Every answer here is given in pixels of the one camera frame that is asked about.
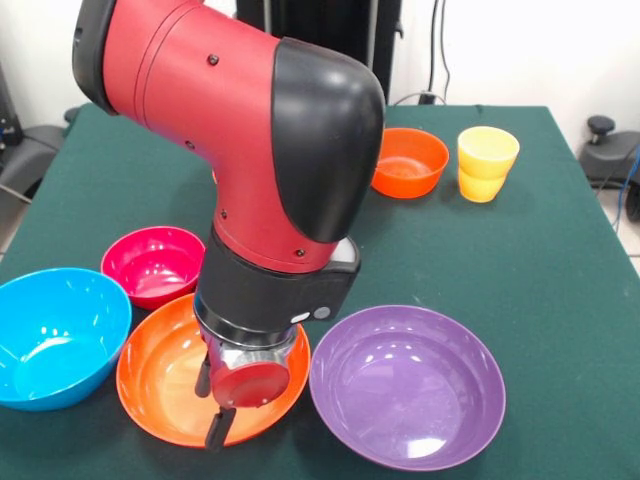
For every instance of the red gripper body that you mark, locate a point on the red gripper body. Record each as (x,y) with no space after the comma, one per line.
(250,385)

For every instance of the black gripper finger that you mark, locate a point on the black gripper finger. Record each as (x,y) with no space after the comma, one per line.
(219,430)
(203,377)

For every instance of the large red bowl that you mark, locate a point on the large red bowl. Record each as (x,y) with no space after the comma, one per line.
(160,380)

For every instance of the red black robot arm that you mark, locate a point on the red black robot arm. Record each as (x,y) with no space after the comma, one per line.
(200,100)

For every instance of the pink bowl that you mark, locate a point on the pink bowl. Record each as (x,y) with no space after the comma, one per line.
(150,265)

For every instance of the blue bowl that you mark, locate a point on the blue bowl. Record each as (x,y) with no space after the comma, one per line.
(55,345)

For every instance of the purple bowl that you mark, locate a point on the purple bowl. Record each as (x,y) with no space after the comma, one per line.
(407,390)

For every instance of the dark green table cloth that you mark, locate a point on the dark green table cloth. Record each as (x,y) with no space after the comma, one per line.
(450,250)

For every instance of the small red bowl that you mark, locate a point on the small red bowl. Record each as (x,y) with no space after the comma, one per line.
(412,165)

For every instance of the yellow cup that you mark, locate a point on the yellow cup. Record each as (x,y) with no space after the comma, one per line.
(487,160)

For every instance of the black device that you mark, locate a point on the black device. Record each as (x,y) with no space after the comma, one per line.
(7,115)

